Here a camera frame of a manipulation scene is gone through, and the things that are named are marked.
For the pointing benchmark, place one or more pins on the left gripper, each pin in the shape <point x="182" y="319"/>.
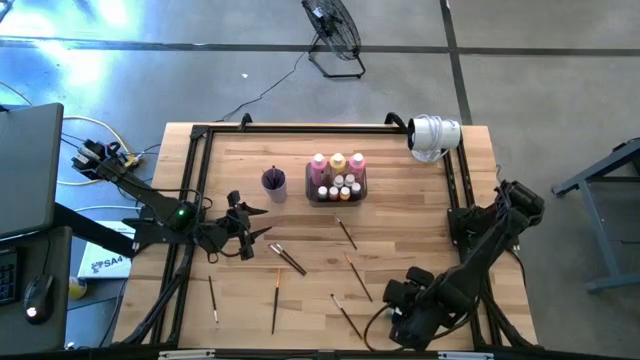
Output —
<point x="235" y="227"/>

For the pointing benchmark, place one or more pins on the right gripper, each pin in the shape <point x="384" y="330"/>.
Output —
<point x="415" y="315"/>

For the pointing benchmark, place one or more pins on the silver-ferrule grey-bristle paintbrush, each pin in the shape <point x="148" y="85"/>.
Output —
<point x="267" y="177"/>

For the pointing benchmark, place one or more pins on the small black-tip paintbrush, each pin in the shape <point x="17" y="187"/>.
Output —
<point x="291" y="257"/>

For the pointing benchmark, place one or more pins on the long gold-ferrule paintbrush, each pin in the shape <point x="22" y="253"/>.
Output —
<point x="359" y="277"/>

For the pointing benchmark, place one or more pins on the wide silver-ferrule paintbrush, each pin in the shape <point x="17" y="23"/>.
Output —
<point x="346" y="316"/>

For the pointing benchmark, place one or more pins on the green black-striped paint bottle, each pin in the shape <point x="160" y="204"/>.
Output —
<point x="322" y="192"/>

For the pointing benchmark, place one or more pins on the red crimson paint bottle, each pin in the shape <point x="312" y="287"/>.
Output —
<point x="333" y="193"/>

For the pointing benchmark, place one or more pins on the large pink paint bottle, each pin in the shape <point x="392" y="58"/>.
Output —
<point x="357" y="164"/>
<point x="318" y="167"/>

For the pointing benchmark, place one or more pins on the silver-ferrule black-bristle paintbrush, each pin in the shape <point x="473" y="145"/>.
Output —
<point x="346" y="232"/>

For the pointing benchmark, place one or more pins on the white black-striped paint bottle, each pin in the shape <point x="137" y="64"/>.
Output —
<point x="350" y="179"/>
<point x="339" y="181"/>

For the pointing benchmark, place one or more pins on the small yellow black-striped paint bottle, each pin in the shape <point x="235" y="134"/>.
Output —
<point x="345" y="193"/>

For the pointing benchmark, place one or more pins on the large yellow paint bottle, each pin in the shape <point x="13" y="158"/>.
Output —
<point x="337" y="164"/>

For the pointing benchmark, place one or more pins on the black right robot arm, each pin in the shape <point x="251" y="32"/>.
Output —
<point x="480" y="250"/>

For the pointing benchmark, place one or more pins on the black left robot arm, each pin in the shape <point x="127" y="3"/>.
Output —
<point x="150" y="197"/>

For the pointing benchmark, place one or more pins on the white cup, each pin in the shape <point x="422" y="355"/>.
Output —
<point x="275" y="192"/>

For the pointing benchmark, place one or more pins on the white printed box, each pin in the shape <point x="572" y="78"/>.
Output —
<point x="107" y="265"/>

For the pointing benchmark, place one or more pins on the white cylindrical desk fan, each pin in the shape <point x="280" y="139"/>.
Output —
<point x="425" y="135"/>

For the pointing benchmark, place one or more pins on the small yellow object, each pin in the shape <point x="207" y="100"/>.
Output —
<point x="77" y="288"/>

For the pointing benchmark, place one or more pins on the black floor fan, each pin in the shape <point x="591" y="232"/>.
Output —
<point x="332" y="27"/>

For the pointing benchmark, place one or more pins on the black computer mouse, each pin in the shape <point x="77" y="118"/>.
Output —
<point x="39" y="297"/>

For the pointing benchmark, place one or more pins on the grey laptop lid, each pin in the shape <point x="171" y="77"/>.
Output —
<point x="30" y="165"/>

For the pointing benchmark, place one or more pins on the dark side desk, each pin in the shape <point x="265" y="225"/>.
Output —
<point x="50" y="340"/>

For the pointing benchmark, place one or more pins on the black keyboard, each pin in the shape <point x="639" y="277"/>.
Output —
<point x="7" y="277"/>

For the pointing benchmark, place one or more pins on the grey metal table frame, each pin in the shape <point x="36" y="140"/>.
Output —
<point x="595" y="220"/>

